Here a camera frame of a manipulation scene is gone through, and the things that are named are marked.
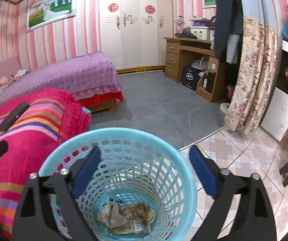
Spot printed foil snack wrapper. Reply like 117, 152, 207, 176
106, 220, 151, 235

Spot black leather wallet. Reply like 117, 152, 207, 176
0, 102, 30, 132

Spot striped pink red blanket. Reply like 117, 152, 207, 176
0, 89, 91, 240

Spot pink headboard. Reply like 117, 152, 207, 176
0, 57, 22, 79

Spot light blue plastic basket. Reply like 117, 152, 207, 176
38, 128, 197, 240

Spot purple dotted bedspread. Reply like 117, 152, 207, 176
0, 52, 122, 107

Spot white cabinet with glass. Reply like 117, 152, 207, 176
261, 40, 288, 142

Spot floral curtain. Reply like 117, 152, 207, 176
224, 17, 278, 135

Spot wooden desk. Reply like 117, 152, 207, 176
164, 38, 226, 102

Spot framed wedding photo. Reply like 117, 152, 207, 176
26, 0, 76, 33

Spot black box under desk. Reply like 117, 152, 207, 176
181, 66, 203, 91

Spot white storage box on desk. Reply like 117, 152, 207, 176
189, 26, 210, 40

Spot hanging black clothes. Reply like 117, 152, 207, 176
213, 0, 244, 65

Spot white wardrobe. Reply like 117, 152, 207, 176
99, 0, 173, 70

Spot desk lamp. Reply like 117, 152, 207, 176
174, 15, 185, 33

